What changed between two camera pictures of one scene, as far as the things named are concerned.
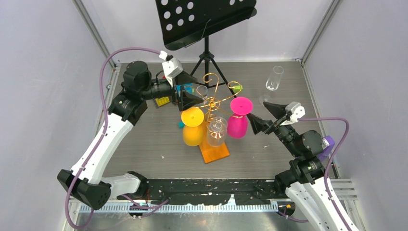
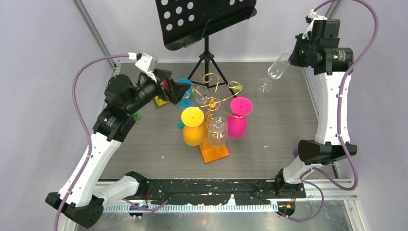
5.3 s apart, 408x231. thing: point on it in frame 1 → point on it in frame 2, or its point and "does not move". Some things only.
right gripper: [258, 123] → [294, 59]
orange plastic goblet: [192, 119] does not move
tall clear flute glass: [273, 83] → [275, 71]
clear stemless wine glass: [217, 131] does not move
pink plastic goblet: [237, 122] does not move
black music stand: [182, 21] does not move
